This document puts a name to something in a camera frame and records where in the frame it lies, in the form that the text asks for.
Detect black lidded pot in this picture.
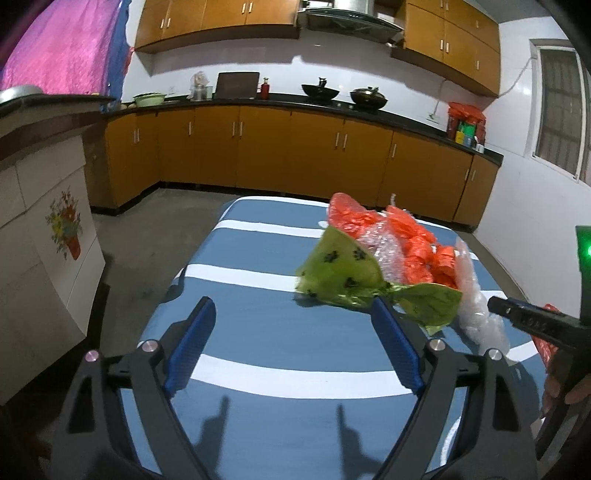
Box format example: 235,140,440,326
349,86,388,112

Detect white wall cable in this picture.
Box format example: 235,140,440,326
427,55,535,126

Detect pink hanging cloth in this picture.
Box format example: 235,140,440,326
1,1,118,95

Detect dark cutting board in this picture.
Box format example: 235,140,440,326
214,72,259,100

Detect person's right hand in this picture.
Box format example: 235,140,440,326
540,345,591,416

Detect steel range hood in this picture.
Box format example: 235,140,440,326
297,1,404,45

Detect wooden kitchen cabinets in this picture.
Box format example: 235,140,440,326
134,0,501,97
83,94,503,229

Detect wooden lower kitchen cabinets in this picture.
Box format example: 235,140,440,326
83,94,503,229

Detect clear glass jar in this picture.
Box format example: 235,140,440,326
188,71,213,101

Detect wooden upper kitchen cabinets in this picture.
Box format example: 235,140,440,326
134,0,501,97

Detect green paw print bag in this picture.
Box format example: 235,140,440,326
295,226,462,334

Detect red plastic bag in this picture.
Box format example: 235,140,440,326
328,193,458,289

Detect green basin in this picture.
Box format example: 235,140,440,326
133,92,166,108

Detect red bottle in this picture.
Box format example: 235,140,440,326
259,77,270,100

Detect barred window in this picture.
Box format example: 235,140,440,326
532,40,590,185

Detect blue white striped tablecloth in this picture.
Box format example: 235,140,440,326
118,195,551,480

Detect red bag of condiments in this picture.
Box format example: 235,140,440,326
447,102,487,149

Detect clear bubble wrap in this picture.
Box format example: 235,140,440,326
358,193,512,356

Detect white flower decorated cabinet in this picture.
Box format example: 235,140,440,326
1,94,109,403

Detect black wok with ladle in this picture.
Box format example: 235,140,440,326
301,77,339,103

